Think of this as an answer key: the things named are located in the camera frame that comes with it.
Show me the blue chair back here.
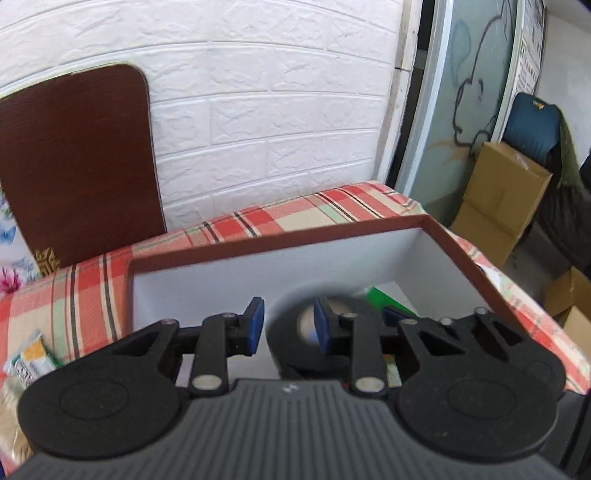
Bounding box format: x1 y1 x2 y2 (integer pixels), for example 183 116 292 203
502 92 561 167

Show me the dark brown wooden board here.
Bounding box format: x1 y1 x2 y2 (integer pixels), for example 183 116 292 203
1 64 165 276

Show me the red storage box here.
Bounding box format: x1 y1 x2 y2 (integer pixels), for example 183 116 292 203
125 214 525 388

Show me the large cardboard box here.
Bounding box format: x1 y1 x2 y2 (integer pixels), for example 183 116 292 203
451 142 552 267

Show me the small medicine packet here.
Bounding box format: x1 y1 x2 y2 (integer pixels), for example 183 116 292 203
3 330 61 388

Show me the red plaid bedsheet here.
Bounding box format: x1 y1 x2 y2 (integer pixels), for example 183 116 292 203
0 180 591 393

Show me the cotton swab bag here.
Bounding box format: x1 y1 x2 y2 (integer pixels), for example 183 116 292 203
0 377 32 475

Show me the floral pillow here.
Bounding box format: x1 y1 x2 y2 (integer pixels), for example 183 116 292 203
0 189 40 296

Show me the green packet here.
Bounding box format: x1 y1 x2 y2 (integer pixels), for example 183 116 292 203
366 287 418 325

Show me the black tape roll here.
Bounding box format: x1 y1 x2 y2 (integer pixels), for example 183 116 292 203
266 292 384 382

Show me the small cardboard box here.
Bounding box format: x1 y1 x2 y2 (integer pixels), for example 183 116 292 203
544 267 590 349

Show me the frosted glass sliding door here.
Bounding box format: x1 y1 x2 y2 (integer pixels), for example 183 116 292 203
389 1 545 225

